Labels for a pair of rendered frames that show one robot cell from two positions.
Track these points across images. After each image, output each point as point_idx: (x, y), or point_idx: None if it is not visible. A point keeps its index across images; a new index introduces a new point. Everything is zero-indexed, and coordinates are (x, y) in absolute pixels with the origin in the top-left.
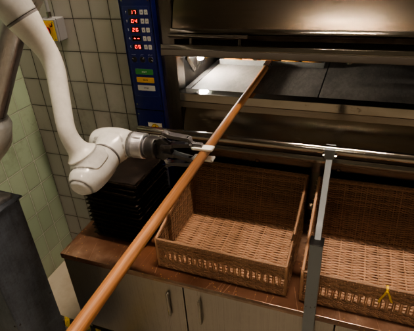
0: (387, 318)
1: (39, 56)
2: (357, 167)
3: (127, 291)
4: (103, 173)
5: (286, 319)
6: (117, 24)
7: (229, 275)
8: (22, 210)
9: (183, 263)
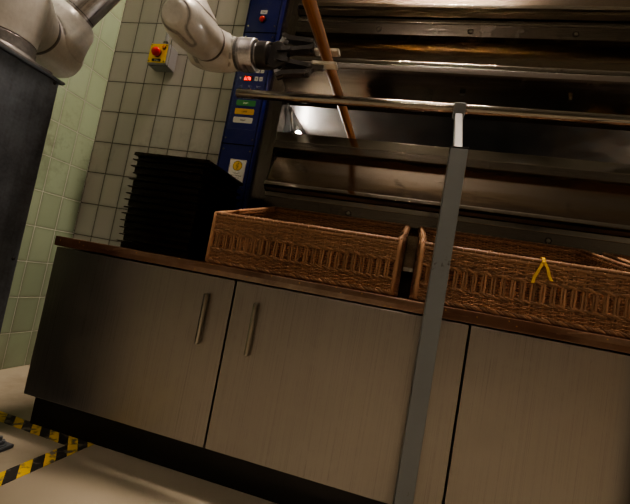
0: (545, 319)
1: None
2: (464, 221)
3: (138, 303)
4: (207, 19)
5: (393, 325)
6: None
7: (311, 265)
8: (53, 102)
9: (245, 252)
